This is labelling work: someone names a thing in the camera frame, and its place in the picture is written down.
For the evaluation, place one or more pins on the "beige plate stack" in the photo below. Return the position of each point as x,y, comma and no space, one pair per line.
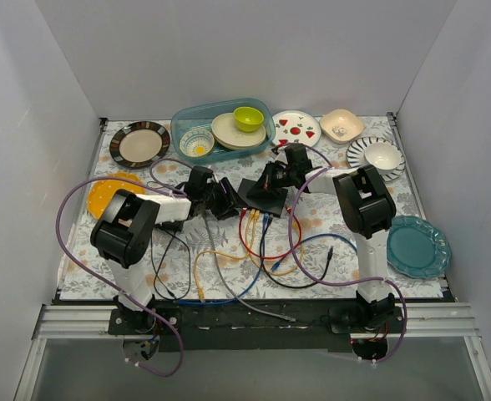
227,133

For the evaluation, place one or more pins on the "yellow dotted plate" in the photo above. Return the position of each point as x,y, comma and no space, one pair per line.
103,190

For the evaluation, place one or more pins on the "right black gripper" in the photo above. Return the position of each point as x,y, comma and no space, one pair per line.
270,179

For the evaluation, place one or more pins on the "white plate red shapes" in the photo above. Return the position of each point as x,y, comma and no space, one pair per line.
293,126

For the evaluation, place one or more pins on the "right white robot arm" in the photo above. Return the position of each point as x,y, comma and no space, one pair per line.
367,210

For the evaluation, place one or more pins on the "black network switch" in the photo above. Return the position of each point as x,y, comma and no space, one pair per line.
273,205

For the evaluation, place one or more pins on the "teal plastic basin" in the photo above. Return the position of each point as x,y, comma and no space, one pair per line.
203,115

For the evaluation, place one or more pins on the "blue striped plate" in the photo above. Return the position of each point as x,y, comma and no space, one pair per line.
355,156

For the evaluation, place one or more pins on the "teal scalloped plate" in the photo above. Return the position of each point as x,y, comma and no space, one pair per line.
416,248

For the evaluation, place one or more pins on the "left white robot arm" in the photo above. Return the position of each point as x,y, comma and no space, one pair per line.
124,230

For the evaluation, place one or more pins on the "beige square panda bowl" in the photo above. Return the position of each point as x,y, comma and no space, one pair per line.
341,126

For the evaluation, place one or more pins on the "floral table mat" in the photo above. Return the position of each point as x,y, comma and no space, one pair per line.
316,217

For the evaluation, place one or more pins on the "brown rimmed plate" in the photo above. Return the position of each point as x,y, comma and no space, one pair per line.
139,144

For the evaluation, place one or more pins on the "lime green bowl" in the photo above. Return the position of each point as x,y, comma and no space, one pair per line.
248,119

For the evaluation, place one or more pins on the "aluminium frame rail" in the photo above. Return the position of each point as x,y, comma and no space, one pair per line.
425,320

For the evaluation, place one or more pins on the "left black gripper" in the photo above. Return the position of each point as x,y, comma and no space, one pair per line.
221,199

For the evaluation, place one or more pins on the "black power adapter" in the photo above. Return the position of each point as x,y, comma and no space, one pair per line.
170,226

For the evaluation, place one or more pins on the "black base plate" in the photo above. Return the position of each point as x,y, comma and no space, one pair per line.
269,325

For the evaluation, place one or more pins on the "blue patterned small bowl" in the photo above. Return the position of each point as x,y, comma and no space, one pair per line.
197,142

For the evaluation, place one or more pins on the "white bowl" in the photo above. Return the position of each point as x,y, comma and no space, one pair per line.
385,157

